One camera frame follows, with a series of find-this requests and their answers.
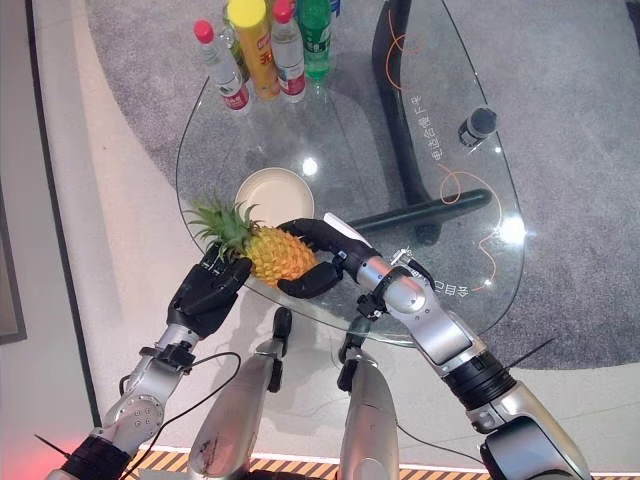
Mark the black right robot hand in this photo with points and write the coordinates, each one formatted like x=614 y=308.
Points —
x=320 y=245

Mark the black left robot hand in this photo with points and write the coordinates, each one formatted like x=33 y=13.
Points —
x=210 y=291

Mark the yellow pineapple with green crown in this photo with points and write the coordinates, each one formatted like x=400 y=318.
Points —
x=260 y=247

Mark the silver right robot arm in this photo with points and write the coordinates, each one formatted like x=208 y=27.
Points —
x=460 y=360

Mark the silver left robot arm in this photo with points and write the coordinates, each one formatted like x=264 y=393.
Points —
x=145 y=380

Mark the cream round plate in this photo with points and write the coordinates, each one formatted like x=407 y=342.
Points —
x=274 y=196

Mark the silver left robot leg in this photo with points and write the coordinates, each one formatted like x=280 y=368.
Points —
x=235 y=415

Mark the silver robot leg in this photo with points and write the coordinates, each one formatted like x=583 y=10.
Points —
x=367 y=415
x=235 y=415

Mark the silver right robot leg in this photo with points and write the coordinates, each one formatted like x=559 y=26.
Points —
x=367 y=415

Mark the clear water bottle red cap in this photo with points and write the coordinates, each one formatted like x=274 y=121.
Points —
x=289 y=55
x=223 y=70

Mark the small dark capped bottle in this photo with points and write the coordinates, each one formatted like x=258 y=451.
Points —
x=477 y=126

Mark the yellow black hazard tape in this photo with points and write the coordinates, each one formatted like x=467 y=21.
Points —
x=300 y=467

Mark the green soda bottle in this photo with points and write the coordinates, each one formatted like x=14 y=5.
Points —
x=315 y=37

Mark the yellow cylindrical can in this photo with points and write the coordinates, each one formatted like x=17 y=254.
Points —
x=256 y=47

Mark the grey carpet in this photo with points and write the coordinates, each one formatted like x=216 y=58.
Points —
x=550 y=150

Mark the black table base frame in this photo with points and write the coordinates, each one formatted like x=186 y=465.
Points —
x=400 y=130

